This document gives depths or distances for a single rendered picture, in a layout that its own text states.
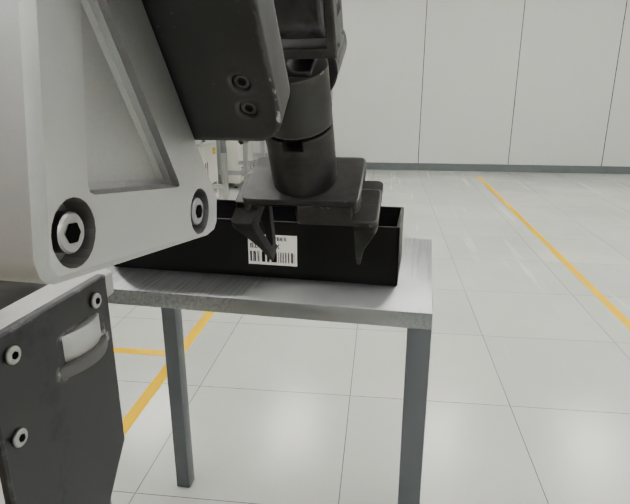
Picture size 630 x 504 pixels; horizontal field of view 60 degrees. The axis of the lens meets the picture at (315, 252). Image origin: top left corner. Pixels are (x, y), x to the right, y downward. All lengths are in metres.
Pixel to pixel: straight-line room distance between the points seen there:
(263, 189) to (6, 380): 0.26
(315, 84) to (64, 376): 0.26
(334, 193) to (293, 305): 0.49
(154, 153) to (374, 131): 7.52
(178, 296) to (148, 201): 0.84
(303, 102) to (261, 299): 0.58
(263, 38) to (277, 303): 0.80
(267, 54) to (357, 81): 7.50
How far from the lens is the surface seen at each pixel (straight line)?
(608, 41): 8.16
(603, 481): 2.00
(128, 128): 0.16
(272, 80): 0.17
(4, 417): 0.31
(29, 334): 0.31
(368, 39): 7.68
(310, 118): 0.43
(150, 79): 0.17
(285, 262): 1.03
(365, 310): 0.92
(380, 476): 1.83
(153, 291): 1.02
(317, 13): 0.39
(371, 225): 0.47
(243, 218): 0.50
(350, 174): 0.49
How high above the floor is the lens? 1.16
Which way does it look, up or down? 17 degrees down
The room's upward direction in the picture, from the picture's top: straight up
